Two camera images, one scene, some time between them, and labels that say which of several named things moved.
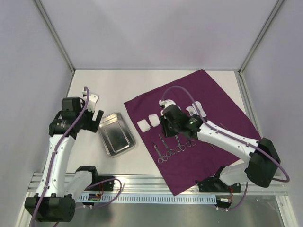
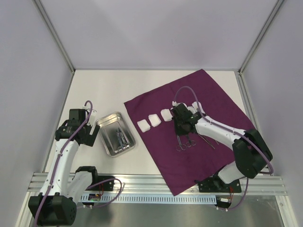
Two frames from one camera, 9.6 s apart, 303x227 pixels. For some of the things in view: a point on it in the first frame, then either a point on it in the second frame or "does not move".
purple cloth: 184,161 does not move
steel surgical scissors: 170,151 to 124,145
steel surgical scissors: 180,147 does not move
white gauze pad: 201,111 does not move
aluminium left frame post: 55,35 does not move
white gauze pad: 155,119 does not move
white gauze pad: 144,125 does not move
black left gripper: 92,125 to 89,139
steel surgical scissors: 163,158 to 123,145
